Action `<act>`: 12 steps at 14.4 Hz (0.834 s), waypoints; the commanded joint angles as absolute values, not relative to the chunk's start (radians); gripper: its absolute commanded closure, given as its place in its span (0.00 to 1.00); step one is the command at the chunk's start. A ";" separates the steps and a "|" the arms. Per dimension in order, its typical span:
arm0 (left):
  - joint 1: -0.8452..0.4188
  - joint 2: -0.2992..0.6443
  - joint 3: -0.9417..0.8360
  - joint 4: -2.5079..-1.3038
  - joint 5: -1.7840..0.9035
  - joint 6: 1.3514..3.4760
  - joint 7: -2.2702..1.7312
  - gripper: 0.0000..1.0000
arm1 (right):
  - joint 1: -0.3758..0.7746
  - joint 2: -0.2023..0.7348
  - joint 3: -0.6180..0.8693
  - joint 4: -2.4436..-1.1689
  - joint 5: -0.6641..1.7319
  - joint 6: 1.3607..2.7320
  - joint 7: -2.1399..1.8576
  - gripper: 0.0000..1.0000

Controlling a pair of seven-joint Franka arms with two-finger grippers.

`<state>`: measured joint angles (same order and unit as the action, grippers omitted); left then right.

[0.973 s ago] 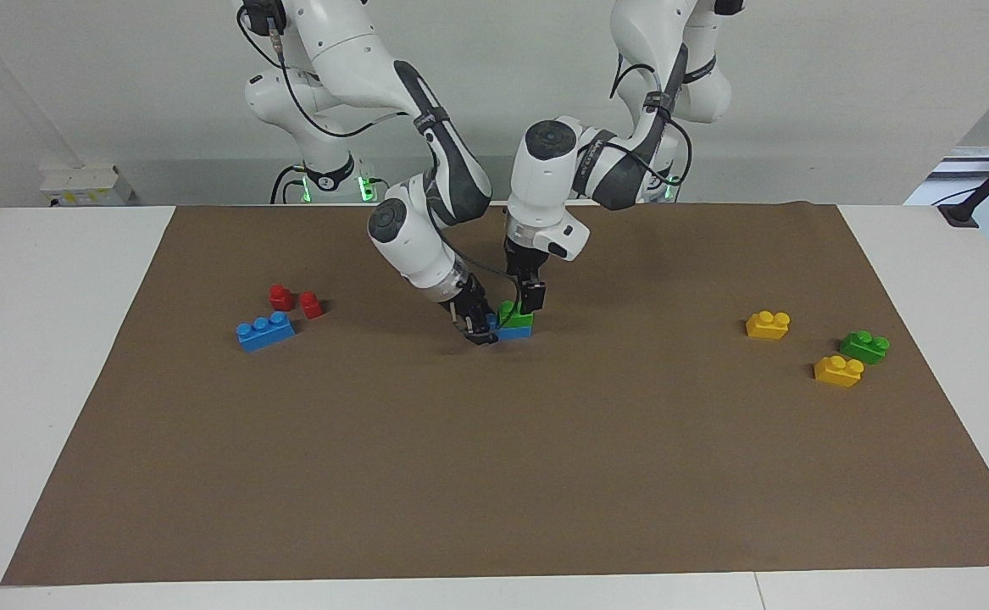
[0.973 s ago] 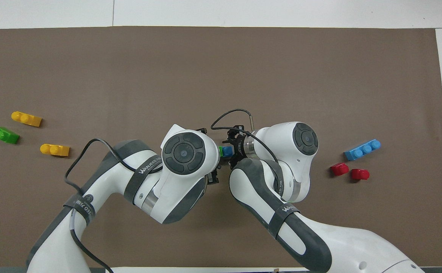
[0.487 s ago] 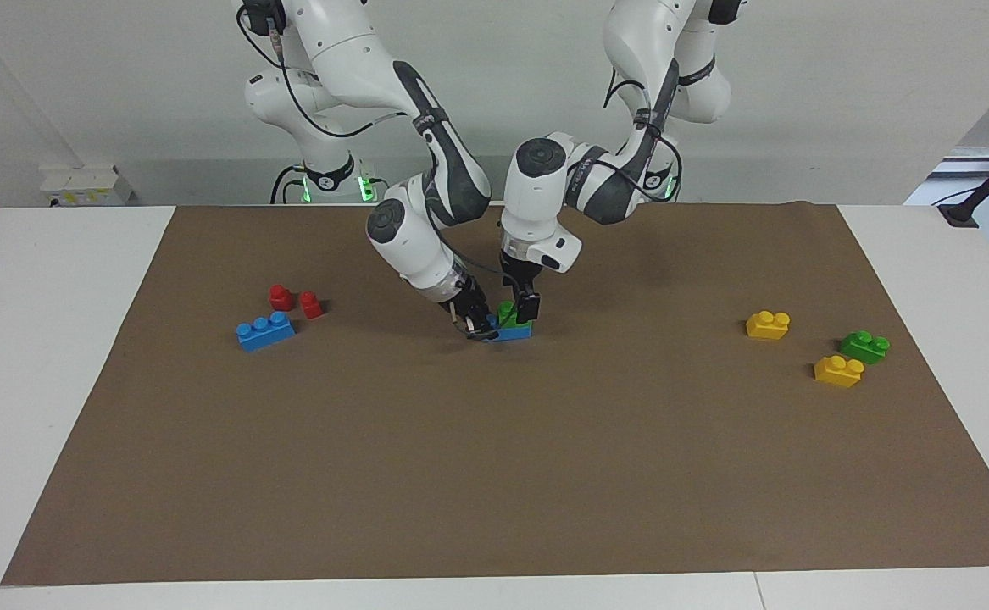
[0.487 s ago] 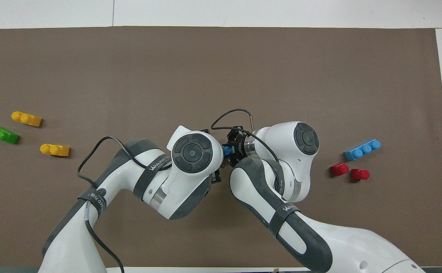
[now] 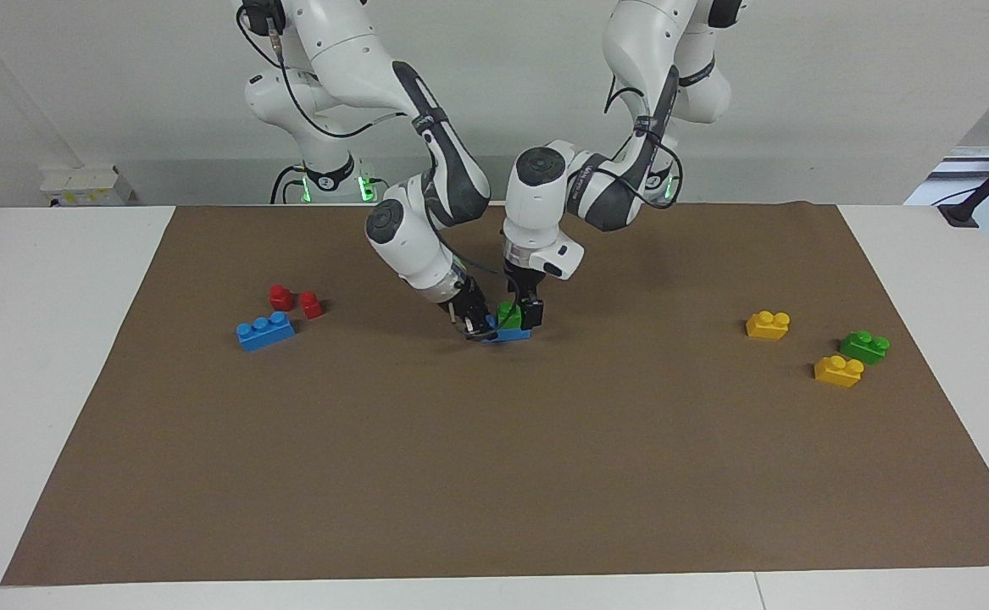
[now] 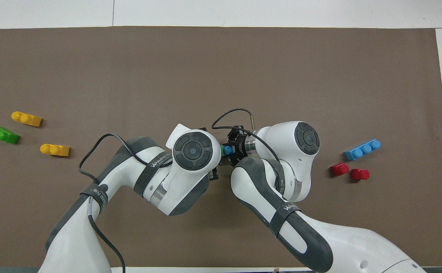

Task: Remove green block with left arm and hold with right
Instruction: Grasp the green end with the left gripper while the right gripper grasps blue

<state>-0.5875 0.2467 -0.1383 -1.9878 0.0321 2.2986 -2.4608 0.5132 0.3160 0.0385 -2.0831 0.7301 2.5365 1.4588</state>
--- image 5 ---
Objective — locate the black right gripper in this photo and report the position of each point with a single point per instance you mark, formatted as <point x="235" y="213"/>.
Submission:
<point x="464" y="301"/>

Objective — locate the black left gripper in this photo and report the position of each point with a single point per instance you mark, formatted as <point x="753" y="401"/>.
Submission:
<point x="525" y="280"/>

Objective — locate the light green toy block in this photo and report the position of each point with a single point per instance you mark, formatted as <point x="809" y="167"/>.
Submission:
<point x="509" y="318"/>

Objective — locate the blue toy block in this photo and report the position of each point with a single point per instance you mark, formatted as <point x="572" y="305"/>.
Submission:
<point x="511" y="335"/>
<point x="265" y="333"/>

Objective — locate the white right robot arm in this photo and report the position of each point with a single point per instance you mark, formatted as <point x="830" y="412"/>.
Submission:
<point x="413" y="246"/>

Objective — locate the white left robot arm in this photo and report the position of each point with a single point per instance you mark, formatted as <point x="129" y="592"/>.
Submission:
<point x="536" y="203"/>

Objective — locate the small red toy block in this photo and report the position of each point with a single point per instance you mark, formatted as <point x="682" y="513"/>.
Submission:
<point x="312" y="307"/>
<point x="280" y="298"/>

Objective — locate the yellow toy block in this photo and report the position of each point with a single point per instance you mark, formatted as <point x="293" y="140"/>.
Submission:
<point x="837" y="373"/>
<point x="767" y="327"/>

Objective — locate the dark green toy block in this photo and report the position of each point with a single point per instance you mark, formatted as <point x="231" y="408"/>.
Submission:
<point x="865" y="347"/>

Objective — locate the brown table mat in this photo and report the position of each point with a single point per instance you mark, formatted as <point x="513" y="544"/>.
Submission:
<point x="494" y="466"/>

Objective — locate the black clamp with rod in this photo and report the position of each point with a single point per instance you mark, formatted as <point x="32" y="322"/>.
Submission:
<point x="960" y="212"/>

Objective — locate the white wall power box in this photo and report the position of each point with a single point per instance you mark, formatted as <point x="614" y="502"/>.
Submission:
<point x="87" y="182"/>

